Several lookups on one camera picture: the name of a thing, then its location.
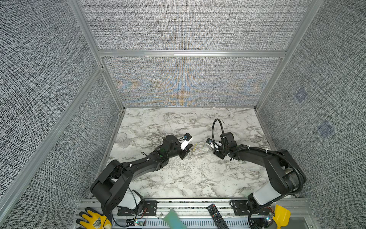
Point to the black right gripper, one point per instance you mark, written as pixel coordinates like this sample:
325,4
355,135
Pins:
216,153

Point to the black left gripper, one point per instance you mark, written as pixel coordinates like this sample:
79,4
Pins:
185,151

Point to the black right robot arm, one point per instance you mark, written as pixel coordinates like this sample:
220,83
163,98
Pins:
285,177

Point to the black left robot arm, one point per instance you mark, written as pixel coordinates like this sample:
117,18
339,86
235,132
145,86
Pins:
112,186

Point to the clear plastic cup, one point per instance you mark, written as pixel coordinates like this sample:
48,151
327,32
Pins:
121,138

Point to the black remote control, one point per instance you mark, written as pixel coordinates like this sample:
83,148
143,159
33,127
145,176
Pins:
217,218

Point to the yellow black work glove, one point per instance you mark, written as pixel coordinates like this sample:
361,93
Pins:
92,219

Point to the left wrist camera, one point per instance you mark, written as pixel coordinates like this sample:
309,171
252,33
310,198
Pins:
186,141

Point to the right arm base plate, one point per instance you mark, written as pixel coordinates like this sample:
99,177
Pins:
244,207

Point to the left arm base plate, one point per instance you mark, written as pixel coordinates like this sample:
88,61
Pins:
148,207

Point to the grey cable duct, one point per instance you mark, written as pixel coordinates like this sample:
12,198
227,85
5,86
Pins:
194,223

